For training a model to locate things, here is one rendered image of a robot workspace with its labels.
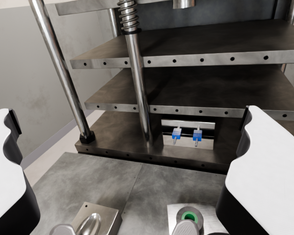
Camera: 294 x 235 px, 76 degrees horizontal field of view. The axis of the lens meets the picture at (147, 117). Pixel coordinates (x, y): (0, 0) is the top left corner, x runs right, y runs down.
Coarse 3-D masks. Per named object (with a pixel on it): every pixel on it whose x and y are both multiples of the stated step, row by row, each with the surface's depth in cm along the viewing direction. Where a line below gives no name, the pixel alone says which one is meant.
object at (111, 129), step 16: (112, 112) 149; (128, 112) 146; (96, 128) 132; (112, 128) 130; (128, 128) 127; (160, 128) 123; (224, 128) 114; (288, 128) 107; (80, 144) 119; (96, 144) 117; (112, 144) 115; (128, 144) 113; (144, 144) 112; (160, 144) 110; (224, 144) 103; (144, 160) 108; (160, 160) 104; (176, 160) 100; (192, 160) 97; (208, 160) 95; (224, 160) 93
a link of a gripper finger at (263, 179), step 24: (264, 120) 9; (240, 144) 9; (264, 144) 8; (288, 144) 8; (240, 168) 6; (264, 168) 6; (288, 168) 6; (240, 192) 6; (264, 192) 6; (288, 192) 6; (240, 216) 5; (264, 216) 5; (288, 216) 5
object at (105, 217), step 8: (80, 208) 72; (88, 208) 71; (96, 208) 71; (104, 208) 70; (112, 208) 70; (80, 216) 69; (88, 216) 69; (96, 216) 69; (104, 216) 68; (112, 216) 67; (120, 216) 71; (72, 224) 67; (80, 224) 67; (88, 224) 68; (96, 224) 68; (104, 224) 65; (112, 224) 65; (120, 224) 71; (80, 232) 66; (88, 232) 66; (96, 232) 65; (104, 232) 63; (112, 232) 66
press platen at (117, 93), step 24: (120, 72) 149; (144, 72) 142; (168, 72) 135; (192, 72) 129; (216, 72) 124; (240, 72) 119; (264, 72) 114; (96, 96) 116; (120, 96) 112; (168, 96) 104; (192, 96) 100; (216, 96) 97; (240, 96) 94; (264, 96) 91; (288, 96) 88; (288, 120) 81
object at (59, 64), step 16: (32, 0) 79; (48, 16) 84; (112, 16) 139; (288, 16) 110; (48, 32) 86; (112, 32) 146; (48, 48) 89; (64, 64) 95; (64, 80) 98; (80, 112) 109; (80, 128) 114
